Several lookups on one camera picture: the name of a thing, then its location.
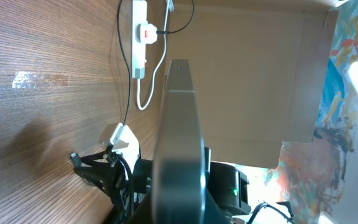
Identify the black charging cable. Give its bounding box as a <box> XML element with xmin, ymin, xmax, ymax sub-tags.
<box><xmin>116</xmin><ymin>0</ymin><xmax>196</xmax><ymax>125</ymax></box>

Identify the white charger adapter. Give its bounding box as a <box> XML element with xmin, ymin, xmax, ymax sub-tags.
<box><xmin>137</xmin><ymin>23</ymin><xmax>158</xmax><ymax>44</ymax></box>

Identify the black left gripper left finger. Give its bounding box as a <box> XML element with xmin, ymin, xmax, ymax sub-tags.
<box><xmin>126</xmin><ymin>193</ymin><xmax>153</xmax><ymax>224</ymax></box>

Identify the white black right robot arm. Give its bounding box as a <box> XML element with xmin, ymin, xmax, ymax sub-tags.
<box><xmin>70</xmin><ymin>146</ymin><xmax>250</xmax><ymax>223</ymax></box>

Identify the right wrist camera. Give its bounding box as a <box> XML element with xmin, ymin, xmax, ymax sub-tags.
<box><xmin>99</xmin><ymin>123</ymin><xmax>140</xmax><ymax>172</ymax></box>

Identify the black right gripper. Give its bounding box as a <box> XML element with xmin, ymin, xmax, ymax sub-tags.
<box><xmin>70</xmin><ymin>152</ymin><xmax>152</xmax><ymax>224</ymax></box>

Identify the Galaxy S25 smartphone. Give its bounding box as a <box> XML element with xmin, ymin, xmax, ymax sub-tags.
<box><xmin>151</xmin><ymin>59</ymin><xmax>206</xmax><ymax>223</ymax></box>

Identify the white power strip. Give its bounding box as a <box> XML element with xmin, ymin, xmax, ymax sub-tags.
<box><xmin>132</xmin><ymin>0</ymin><xmax>147</xmax><ymax>79</ymax></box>

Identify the colourful patterned cloth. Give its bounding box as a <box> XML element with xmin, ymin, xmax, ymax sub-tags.
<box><xmin>264</xmin><ymin>1</ymin><xmax>358</xmax><ymax>223</ymax></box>

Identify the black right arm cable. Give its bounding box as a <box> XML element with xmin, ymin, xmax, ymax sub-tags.
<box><xmin>116</xmin><ymin>155</ymin><xmax>295</xmax><ymax>224</ymax></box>

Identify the white power strip cord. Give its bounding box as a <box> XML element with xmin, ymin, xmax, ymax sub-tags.
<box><xmin>136</xmin><ymin>0</ymin><xmax>175</xmax><ymax>111</ymax></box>

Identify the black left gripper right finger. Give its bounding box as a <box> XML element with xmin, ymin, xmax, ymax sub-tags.
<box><xmin>205</xmin><ymin>190</ymin><xmax>230</xmax><ymax>224</ymax></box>

